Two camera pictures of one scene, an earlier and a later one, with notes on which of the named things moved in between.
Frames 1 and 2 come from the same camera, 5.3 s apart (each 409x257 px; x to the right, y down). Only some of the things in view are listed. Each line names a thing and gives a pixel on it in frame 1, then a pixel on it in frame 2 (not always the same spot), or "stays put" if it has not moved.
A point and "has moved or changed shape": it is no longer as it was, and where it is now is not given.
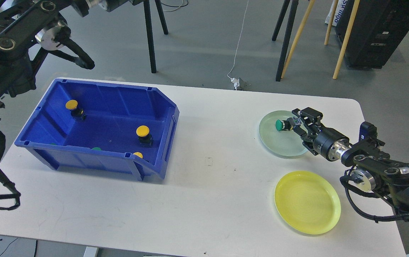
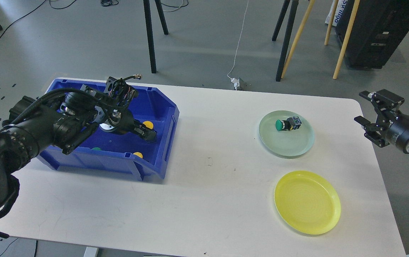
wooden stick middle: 333,9 stays put
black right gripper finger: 310,116 → 386,100
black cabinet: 379,27 stays put
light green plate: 286,143 stays put
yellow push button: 145,139 has moved or changed shape
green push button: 288,124 stays put
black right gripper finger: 307,140 → 372,132
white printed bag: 341,6 stays put
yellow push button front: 138,154 stays put
